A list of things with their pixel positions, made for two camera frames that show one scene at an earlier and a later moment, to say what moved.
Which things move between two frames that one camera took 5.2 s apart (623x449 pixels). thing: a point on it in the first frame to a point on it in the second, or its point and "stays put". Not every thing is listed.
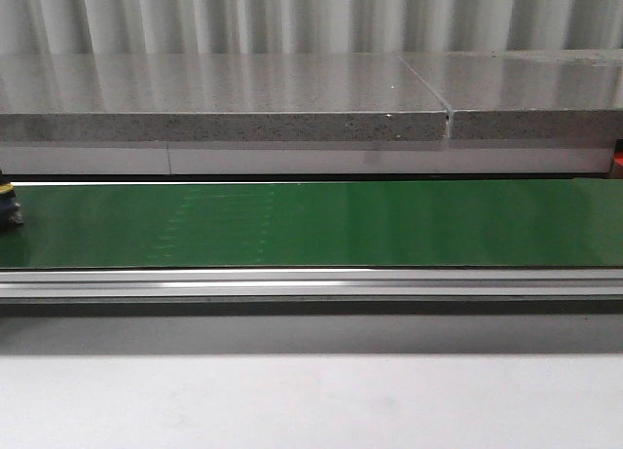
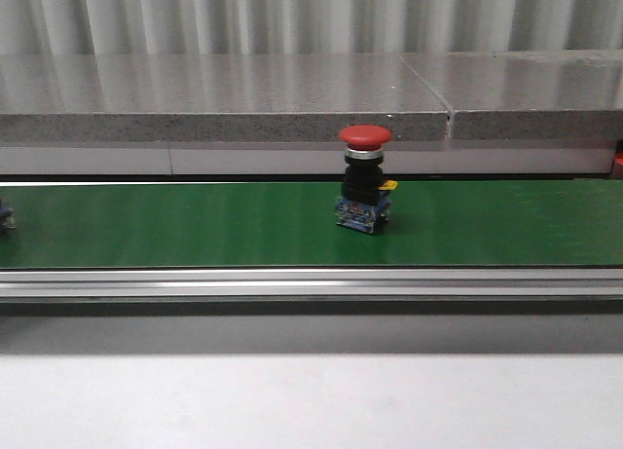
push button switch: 10,210 to 366,200
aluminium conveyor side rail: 315,292 stays put
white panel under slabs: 304,159 stays put
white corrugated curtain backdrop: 307,18 stays put
